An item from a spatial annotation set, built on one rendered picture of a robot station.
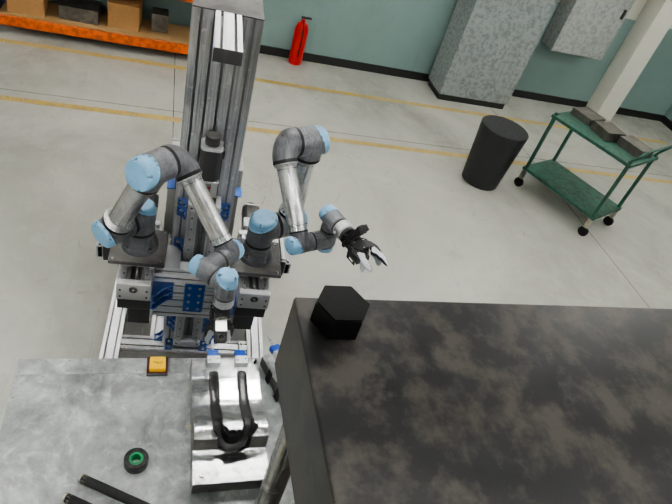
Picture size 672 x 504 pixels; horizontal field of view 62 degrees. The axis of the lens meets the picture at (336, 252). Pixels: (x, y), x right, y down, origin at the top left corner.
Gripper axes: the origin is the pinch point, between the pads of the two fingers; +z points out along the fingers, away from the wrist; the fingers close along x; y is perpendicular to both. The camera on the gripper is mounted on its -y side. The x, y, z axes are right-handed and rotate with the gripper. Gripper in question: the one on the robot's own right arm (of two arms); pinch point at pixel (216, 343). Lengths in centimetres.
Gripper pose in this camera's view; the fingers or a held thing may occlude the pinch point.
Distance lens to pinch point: 221.7
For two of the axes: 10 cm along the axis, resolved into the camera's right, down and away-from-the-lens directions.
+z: -2.5, 7.4, 6.3
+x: -9.5, -0.5, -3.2
